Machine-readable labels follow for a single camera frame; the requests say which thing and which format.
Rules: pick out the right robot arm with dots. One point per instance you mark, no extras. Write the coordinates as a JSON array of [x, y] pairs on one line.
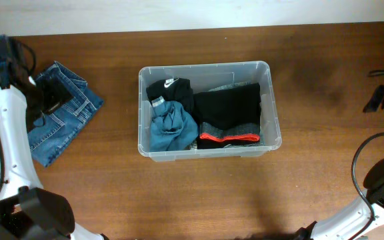
[[366, 212]]

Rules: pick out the light blue jeans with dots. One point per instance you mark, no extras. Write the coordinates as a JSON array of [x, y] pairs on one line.
[[232, 85]]

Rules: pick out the dark blue jeans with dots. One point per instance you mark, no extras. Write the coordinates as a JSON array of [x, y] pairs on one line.
[[54, 132]]

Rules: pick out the small blue denim cloth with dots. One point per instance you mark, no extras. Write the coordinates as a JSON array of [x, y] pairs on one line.
[[172, 128]]

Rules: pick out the clear plastic storage bin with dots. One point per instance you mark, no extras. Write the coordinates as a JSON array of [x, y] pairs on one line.
[[204, 77]]

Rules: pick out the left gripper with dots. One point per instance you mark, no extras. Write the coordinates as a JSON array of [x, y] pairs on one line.
[[56, 94]]

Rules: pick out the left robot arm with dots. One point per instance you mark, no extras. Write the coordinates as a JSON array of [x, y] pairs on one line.
[[27, 210]]

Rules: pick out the black garment red grey band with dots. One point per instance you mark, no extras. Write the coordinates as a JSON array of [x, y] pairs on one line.
[[228, 113]]

